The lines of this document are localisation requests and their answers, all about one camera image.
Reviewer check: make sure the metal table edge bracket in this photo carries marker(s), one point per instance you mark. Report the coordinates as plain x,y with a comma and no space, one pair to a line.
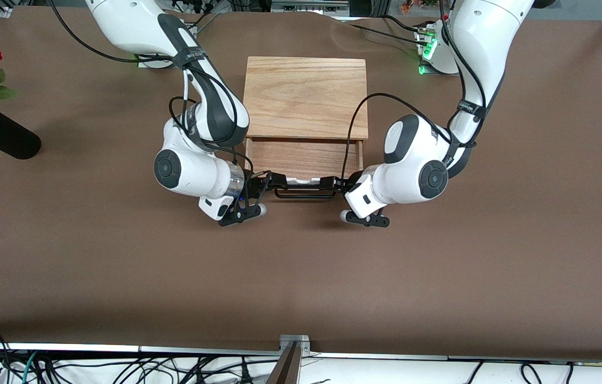
294,341

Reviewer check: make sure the metal base plate left arm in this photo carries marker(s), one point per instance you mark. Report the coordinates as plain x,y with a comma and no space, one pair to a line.
429,70

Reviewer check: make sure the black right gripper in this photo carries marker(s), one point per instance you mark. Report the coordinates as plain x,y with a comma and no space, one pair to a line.
256,181

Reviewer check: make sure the brown post below table edge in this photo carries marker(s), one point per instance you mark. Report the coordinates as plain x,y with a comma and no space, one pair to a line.
285,368

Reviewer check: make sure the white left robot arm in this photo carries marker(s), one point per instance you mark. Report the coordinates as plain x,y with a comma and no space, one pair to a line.
413,170

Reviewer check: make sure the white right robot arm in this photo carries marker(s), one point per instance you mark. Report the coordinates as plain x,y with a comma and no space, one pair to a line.
199,173

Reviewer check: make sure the brown table cover sheet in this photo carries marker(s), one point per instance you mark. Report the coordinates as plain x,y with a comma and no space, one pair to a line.
301,277

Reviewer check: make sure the wooden drawer with white front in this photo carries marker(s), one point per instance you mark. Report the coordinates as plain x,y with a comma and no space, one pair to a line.
303,157

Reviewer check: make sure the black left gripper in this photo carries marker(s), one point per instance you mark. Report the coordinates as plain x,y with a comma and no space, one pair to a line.
345,183

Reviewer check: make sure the light wooden drawer cabinet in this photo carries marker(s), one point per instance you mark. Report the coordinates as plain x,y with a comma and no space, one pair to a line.
305,96

